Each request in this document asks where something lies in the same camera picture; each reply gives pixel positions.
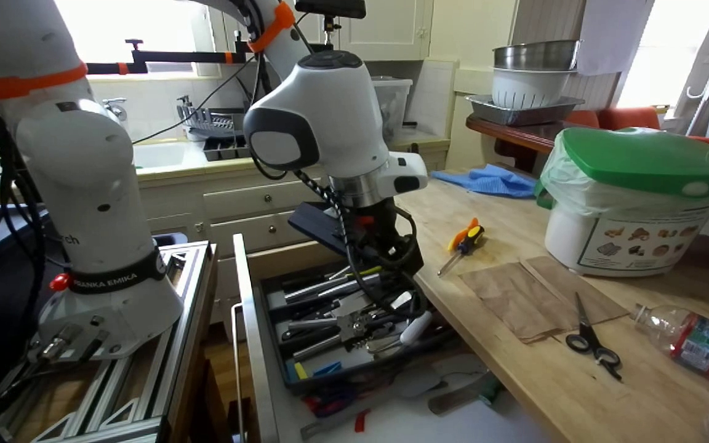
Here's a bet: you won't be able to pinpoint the grey dish rack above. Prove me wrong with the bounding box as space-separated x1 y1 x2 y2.
176 94 251 142

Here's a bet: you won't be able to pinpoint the black clamp bar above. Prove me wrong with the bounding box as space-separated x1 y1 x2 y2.
81 37 260 78

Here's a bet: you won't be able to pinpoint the yellow black handled screwdriver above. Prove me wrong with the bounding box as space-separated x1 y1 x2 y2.
438 225 489 277

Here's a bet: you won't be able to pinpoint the white bin with green lid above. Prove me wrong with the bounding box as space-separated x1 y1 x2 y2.
535 125 709 280

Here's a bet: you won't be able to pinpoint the orange handled peeler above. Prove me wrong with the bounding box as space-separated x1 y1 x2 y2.
447 217 484 255

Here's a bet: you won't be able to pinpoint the black compartment tray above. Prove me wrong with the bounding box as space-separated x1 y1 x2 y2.
202 132 254 162

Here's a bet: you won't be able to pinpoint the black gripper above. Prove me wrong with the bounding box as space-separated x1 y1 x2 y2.
343 202 430 319

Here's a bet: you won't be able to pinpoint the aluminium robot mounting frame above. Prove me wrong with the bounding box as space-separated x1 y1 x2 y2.
0 238 217 443

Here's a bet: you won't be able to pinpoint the metal bowl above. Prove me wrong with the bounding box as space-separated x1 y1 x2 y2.
490 37 582 73

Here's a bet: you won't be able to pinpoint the black scissors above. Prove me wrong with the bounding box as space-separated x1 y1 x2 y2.
564 290 625 384

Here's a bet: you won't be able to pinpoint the clear plastic storage box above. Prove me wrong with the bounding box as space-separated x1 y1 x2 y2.
369 73 417 142

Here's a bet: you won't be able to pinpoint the brown wooden board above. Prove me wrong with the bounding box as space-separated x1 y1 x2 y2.
460 254 633 346

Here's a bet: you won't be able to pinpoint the wooden drawer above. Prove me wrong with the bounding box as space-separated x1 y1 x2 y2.
229 228 538 443

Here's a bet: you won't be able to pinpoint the white colander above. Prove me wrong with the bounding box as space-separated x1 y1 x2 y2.
490 67 574 114

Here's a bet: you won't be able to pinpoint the grey metal tray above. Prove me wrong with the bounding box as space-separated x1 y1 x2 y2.
468 95 587 127

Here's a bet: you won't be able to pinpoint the clear bottle with red label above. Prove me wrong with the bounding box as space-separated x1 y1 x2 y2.
633 302 709 384

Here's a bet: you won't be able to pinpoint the dark wooden shelf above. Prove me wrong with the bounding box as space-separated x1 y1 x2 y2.
464 110 556 159

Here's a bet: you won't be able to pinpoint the black cutlery tray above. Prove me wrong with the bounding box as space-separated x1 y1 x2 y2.
260 259 458 393

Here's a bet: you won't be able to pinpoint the grey spatula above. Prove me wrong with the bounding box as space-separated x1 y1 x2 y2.
302 366 455 443

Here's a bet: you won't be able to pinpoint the blue cloth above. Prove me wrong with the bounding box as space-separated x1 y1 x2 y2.
432 162 540 202

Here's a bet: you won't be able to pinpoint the white kitchen cabinet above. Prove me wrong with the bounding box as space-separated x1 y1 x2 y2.
117 132 454 329

